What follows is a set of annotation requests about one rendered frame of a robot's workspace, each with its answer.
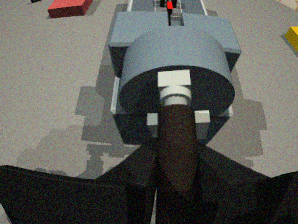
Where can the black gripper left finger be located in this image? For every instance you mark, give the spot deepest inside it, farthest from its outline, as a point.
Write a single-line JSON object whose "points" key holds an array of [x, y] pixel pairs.
{"points": [[124, 195]]}

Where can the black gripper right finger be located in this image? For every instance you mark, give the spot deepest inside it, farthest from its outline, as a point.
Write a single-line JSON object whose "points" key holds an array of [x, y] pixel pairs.
{"points": [[233, 194]]}

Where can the yellow block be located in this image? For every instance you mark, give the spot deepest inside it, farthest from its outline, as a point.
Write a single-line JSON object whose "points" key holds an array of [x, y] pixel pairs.
{"points": [[292, 36]]}

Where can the red rectangular block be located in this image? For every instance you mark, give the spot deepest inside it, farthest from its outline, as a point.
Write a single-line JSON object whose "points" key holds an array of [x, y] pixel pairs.
{"points": [[60, 8]]}

